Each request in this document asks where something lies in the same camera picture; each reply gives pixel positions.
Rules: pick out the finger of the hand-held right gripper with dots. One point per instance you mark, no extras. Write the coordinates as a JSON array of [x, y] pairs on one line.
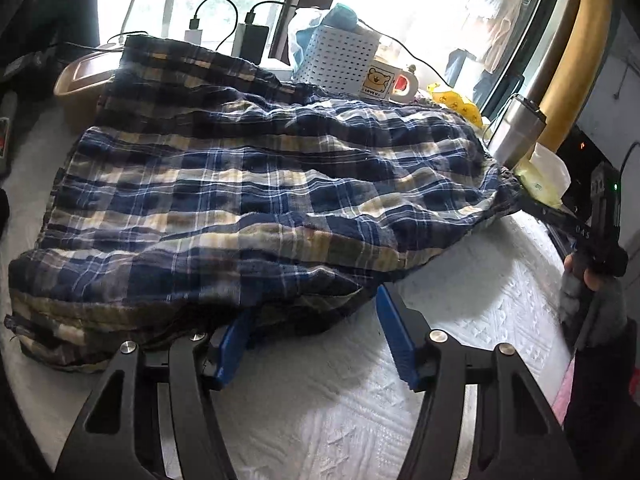
[[555, 217]]

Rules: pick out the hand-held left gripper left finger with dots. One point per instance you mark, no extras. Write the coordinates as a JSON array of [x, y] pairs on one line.
[[225, 355]]

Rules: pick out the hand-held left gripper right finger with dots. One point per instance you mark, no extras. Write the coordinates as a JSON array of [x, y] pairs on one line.
[[395, 330]]

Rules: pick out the blue plaid pants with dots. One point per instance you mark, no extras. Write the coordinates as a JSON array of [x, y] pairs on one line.
[[250, 185]]

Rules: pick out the person's right forearm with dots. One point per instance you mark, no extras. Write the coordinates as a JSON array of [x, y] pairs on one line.
[[605, 410]]

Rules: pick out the person's right hand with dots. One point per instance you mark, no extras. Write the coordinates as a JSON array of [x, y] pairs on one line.
[[607, 310]]

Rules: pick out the tissue pack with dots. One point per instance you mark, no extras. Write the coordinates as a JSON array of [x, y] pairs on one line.
[[547, 170]]

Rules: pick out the black device with red light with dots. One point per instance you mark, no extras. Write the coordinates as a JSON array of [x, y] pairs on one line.
[[577, 157]]

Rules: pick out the steel tumbler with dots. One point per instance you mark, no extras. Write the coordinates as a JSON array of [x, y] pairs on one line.
[[515, 132]]

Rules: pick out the white textured bedspread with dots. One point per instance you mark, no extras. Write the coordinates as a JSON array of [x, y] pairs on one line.
[[325, 410]]

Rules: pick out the yellow cloth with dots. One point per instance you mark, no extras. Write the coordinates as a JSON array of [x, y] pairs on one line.
[[457, 102]]

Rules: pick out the golden curtain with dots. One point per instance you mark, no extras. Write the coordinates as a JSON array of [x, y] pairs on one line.
[[575, 60]]

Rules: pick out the bear print mug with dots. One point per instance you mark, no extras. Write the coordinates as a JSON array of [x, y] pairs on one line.
[[380, 82]]

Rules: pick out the white perforated basket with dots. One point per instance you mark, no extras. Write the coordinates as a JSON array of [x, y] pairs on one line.
[[340, 60]]

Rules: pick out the blue plastic bag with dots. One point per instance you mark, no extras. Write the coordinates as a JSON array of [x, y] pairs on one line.
[[340, 16]]

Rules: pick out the beige lidded container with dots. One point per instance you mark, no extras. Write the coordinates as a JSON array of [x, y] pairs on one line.
[[77, 85]]

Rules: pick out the grey tool with red label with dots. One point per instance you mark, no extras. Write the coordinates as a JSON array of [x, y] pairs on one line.
[[6, 135]]

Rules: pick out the dark power bank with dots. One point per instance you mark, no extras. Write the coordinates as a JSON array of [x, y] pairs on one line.
[[251, 40]]

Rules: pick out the white charger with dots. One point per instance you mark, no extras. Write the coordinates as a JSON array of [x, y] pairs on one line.
[[193, 32]]

